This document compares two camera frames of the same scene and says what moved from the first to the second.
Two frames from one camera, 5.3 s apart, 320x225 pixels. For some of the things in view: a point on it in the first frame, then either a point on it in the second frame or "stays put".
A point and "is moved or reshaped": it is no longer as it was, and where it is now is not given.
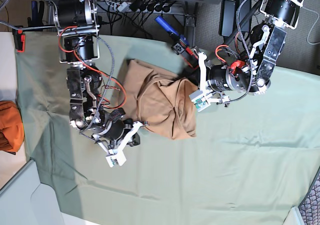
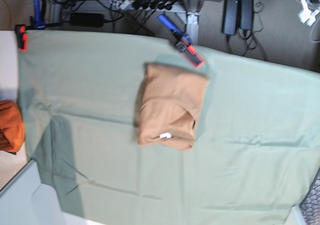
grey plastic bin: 25,200 stays put
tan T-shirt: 158,101 is moved or reshaped
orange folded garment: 12,132 stays put
